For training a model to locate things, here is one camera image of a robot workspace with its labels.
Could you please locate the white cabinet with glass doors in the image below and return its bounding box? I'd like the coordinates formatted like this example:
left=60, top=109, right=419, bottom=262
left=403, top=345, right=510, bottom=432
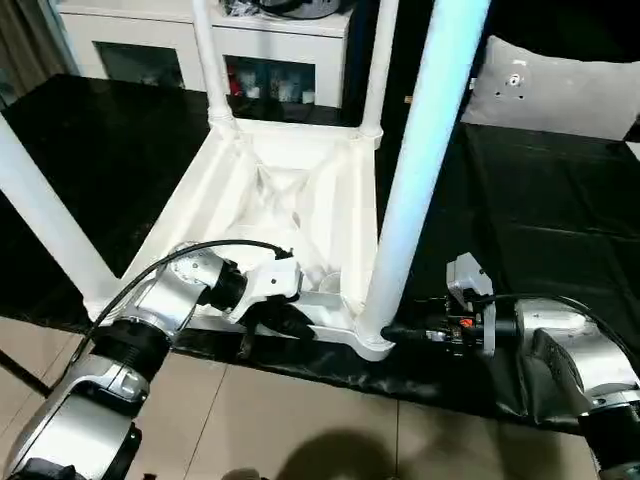
left=57, top=0, right=354, bottom=109

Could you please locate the white plastic table top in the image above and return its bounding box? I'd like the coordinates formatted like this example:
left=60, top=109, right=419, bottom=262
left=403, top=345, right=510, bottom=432
left=82, top=117, right=401, bottom=362

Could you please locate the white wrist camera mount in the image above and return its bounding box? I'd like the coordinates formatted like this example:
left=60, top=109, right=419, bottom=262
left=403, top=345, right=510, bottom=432
left=445, top=252, right=497, bottom=361
left=225, top=258, right=304, bottom=324

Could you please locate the black metal frame bar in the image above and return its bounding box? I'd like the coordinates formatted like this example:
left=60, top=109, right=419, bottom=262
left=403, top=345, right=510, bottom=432
left=0, top=347, right=51, bottom=396

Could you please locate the grey cushion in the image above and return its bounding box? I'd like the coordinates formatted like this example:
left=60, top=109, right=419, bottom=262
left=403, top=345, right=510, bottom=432
left=459, top=34, right=640, bottom=142

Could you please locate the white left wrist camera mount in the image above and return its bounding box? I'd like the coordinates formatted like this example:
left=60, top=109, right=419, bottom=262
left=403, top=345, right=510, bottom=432
left=225, top=258, right=304, bottom=324

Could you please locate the white plastic table leg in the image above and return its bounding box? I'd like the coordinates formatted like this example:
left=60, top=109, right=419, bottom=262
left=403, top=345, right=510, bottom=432
left=360, top=0, right=494, bottom=351
left=0, top=114, right=122, bottom=321
left=359, top=0, right=401, bottom=142
left=192, top=0, right=237, bottom=132

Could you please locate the grey bag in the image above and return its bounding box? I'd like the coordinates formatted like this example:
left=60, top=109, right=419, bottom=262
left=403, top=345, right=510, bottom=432
left=259, top=0, right=347, bottom=21

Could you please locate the brown curtain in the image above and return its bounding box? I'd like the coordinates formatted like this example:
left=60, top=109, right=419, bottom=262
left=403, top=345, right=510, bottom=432
left=0, top=0, right=69, bottom=104

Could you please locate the dark blue vertical panel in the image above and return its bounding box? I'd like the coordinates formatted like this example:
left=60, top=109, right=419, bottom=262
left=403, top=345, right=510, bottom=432
left=348, top=0, right=369, bottom=109

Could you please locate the black mat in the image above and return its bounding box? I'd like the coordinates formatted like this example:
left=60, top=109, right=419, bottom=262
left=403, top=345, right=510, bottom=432
left=0, top=74, right=640, bottom=436

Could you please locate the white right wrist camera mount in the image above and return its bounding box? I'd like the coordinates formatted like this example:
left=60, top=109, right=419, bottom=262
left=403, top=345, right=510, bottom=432
left=445, top=252, right=497, bottom=361

